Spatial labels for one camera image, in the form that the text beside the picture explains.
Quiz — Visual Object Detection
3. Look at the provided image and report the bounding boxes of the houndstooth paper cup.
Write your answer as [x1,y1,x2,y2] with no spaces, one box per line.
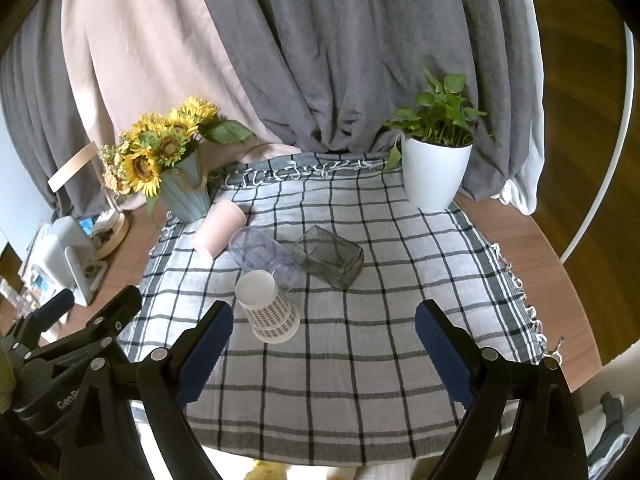
[234,270,300,344]

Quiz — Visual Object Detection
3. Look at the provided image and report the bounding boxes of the pink cup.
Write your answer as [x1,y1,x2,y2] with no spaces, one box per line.
[192,200,247,259]

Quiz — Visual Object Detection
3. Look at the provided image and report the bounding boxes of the clear plastic cup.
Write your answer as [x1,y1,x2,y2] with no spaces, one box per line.
[228,226,303,292]

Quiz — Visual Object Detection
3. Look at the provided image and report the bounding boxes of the grey square glass cup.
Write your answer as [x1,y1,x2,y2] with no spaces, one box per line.
[293,226,364,290]

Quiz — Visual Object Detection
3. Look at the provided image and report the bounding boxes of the white grey cloth pile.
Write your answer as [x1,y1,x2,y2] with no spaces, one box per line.
[579,392,639,479]

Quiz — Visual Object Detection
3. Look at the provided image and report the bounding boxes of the white box appliance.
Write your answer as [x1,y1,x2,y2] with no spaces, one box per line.
[21,217,107,307]

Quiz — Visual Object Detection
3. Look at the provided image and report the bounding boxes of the yellow trousers leg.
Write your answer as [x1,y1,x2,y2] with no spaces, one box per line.
[244,460,290,480]

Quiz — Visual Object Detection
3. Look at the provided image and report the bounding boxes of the sunflower bouquet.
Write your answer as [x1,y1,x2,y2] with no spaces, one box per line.
[99,96,254,206]

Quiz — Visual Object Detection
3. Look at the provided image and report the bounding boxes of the teal ribbed vase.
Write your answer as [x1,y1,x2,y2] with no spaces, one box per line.
[160,151,210,223]

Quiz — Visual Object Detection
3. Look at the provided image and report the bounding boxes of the checked grey tablecloth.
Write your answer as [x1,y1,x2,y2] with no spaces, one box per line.
[117,152,564,468]

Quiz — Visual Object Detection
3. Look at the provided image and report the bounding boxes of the white plant pot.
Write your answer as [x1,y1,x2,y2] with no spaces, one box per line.
[401,136,472,212]

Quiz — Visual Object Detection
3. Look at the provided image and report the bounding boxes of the green pothos plant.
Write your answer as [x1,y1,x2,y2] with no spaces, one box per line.
[384,68,487,148]

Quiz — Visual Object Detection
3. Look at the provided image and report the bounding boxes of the pink curtain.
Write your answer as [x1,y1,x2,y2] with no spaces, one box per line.
[61,0,297,171]

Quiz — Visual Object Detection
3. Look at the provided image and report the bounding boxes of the white hoop stand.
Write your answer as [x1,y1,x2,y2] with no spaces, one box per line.
[558,22,637,265]

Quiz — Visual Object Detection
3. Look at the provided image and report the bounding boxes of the grey curtain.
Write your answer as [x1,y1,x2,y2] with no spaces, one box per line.
[1,0,544,216]

